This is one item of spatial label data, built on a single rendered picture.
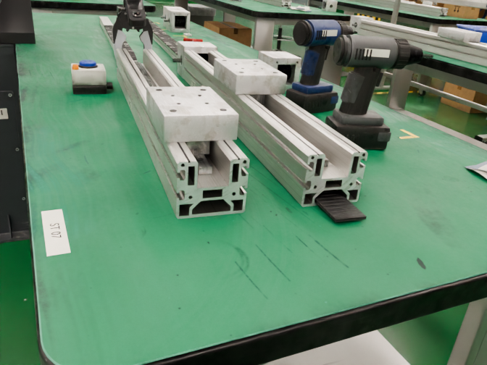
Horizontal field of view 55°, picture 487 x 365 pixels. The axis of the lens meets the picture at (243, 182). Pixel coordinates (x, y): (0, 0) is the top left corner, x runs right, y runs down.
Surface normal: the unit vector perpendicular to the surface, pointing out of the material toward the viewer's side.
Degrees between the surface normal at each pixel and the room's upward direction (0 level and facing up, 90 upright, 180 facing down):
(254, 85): 90
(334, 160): 90
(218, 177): 0
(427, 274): 0
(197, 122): 90
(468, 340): 90
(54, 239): 0
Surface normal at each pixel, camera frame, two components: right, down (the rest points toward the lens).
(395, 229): 0.08, -0.90
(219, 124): 0.33, 0.43
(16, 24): 0.35, -0.32
